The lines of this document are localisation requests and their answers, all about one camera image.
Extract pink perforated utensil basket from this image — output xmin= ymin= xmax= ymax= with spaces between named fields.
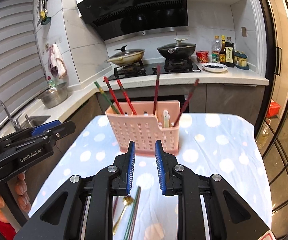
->
xmin=105 ymin=100 xmax=181 ymax=157

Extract yellow cap sauce bottle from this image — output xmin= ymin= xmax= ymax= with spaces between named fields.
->
xmin=219 ymin=35 xmax=228 ymax=64

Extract glass wok lid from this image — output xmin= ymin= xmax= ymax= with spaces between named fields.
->
xmin=158 ymin=38 xmax=196 ymax=51

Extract cream hanging cloth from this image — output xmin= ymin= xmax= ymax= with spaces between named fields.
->
xmin=52 ymin=44 xmax=67 ymax=78

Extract gold flower spoon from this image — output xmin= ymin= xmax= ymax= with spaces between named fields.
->
xmin=112 ymin=196 xmax=133 ymax=234

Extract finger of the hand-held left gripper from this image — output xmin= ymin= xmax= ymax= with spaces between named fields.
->
xmin=0 ymin=120 xmax=62 ymax=145
xmin=10 ymin=121 xmax=76 ymax=153

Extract small seasoning jars set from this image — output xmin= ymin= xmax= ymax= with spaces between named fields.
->
xmin=234 ymin=51 xmax=249 ymax=70

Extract purple hanging cloth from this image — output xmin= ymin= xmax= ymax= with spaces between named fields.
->
xmin=48 ymin=45 xmax=59 ymax=78

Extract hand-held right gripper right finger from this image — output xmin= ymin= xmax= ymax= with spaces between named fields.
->
xmin=155 ymin=140 xmax=272 ymax=240

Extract beige frying pan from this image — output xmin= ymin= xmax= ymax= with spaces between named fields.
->
xmin=105 ymin=51 xmax=146 ymax=67

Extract steel kitchen faucet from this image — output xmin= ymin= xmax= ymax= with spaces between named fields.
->
xmin=0 ymin=99 xmax=19 ymax=130

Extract green dish soap bottle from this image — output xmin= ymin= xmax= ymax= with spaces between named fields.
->
xmin=47 ymin=76 xmax=57 ymax=90

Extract red instant noodle cup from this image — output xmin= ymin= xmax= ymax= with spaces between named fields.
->
xmin=196 ymin=50 xmax=210 ymax=63

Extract steel wash basin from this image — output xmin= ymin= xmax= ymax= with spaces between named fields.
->
xmin=37 ymin=82 xmax=68 ymax=109

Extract glass sliding door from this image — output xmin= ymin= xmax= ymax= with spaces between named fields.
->
xmin=255 ymin=0 xmax=288 ymax=240

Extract red chopstick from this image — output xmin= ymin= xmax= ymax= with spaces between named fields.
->
xmin=103 ymin=77 xmax=124 ymax=115
xmin=117 ymin=79 xmax=137 ymax=115

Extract black wok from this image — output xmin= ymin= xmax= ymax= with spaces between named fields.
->
xmin=157 ymin=45 xmax=197 ymax=58

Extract white oval plate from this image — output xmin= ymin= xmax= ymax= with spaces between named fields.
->
xmin=201 ymin=62 xmax=228 ymax=72

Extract steel kitchen sink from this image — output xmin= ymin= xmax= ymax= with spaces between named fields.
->
xmin=0 ymin=115 xmax=52 ymax=133

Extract black range hood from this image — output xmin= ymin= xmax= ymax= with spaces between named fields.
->
xmin=75 ymin=0 xmax=188 ymax=40

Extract white window blinds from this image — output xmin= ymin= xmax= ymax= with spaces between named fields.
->
xmin=0 ymin=0 xmax=48 ymax=128

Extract clear plastic bottle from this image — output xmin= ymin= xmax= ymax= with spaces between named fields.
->
xmin=211 ymin=35 xmax=222 ymax=63

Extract blue polka dot tablecloth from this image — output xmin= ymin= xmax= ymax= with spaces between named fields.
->
xmin=27 ymin=112 xmax=272 ymax=240

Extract green chopstick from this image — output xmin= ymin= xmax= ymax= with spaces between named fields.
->
xmin=122 ymin=192 xmax=138 ymax=240
xmin=94 ymin=81 xmax=120 ymax=115

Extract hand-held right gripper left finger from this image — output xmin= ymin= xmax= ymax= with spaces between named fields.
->
xmin=14 ymin=141 xmax=136 ymax=240

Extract glass pan lid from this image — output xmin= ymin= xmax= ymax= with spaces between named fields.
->
xmin=109 ymin=45 xmax=144 ymax=59

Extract person's left hand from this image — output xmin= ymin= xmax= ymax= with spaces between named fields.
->
xmin=0 ymin=172 xmax=32 ymax=223

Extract black gas stove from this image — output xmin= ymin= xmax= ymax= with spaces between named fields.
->
xmin=113 ymin=59 xmax=202 ymax=78

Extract dark soy sauce bottle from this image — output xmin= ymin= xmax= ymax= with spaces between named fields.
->
xmin=225 ymin=37 xmax=235 ymax=67

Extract dark maroon chopstick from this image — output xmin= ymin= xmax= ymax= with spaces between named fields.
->
xmin=172 ymin=78 xmax=200 ymax=127
xmin=153 ymin=65 xmax=161 ymax=115

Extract dark brown chopstick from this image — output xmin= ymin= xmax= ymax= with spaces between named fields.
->
xmin=128 ymin=185 xmax=142 ymax=240

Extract red bag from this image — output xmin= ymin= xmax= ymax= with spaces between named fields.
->
xmin=266 ymin=99 xmax=281 ymax=118

